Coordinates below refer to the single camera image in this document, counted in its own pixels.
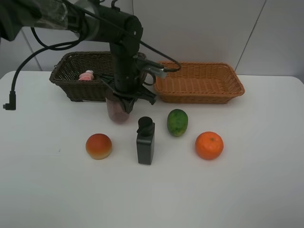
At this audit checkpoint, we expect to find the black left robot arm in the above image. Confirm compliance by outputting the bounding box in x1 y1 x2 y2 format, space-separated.
0 0 156 113

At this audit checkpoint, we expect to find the orange tangerine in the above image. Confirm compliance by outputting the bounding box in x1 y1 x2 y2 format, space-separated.
195 132 224 160

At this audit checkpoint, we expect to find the black cable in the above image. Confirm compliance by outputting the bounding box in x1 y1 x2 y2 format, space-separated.
2 0 182 111

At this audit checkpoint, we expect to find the black pump bottle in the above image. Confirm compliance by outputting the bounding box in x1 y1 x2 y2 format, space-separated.
136 116 155 165

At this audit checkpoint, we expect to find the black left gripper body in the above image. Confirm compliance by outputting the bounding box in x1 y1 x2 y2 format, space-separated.
99 54 157 104

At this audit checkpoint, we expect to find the dark brown wicker basket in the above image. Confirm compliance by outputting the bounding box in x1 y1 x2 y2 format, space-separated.
49 51 114 102

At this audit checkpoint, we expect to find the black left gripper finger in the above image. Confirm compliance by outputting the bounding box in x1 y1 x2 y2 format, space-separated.
114 94 138 114

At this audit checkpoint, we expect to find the light orange wicker basket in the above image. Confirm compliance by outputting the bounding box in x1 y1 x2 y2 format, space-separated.
154 62 245 104

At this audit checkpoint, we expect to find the green mango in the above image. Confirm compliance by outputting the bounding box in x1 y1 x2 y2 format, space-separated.
167 109 188 137

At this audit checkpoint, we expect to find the red orange peach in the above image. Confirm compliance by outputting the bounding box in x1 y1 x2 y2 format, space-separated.
85 133 112 160

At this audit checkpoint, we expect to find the pink lotion bottle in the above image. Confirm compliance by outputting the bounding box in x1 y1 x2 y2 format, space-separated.
78 70 95 81

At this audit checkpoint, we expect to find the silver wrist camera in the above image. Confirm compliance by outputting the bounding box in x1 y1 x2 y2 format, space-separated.
134 55 167 79

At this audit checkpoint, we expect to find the translucent purple plastic cup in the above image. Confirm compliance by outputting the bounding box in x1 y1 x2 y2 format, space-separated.
105 88 129 124

